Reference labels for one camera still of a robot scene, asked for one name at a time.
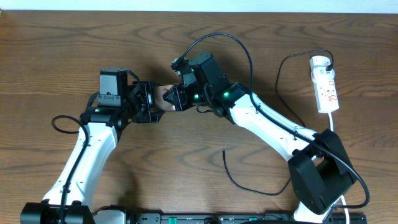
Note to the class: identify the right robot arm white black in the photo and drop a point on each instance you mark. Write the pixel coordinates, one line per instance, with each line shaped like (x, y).
(320, 170)

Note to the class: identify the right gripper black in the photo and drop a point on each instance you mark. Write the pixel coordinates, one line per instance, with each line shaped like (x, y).
(178, 101)

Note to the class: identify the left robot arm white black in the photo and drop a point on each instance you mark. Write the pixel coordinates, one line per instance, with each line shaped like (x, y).
(122, 99)

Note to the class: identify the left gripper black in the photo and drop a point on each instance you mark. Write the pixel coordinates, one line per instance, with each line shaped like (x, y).
(147, 101)

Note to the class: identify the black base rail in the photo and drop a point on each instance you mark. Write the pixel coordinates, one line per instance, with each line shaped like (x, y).
(217, 218)

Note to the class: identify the white power strip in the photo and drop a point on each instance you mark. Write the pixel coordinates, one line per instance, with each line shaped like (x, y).
(324, 84)

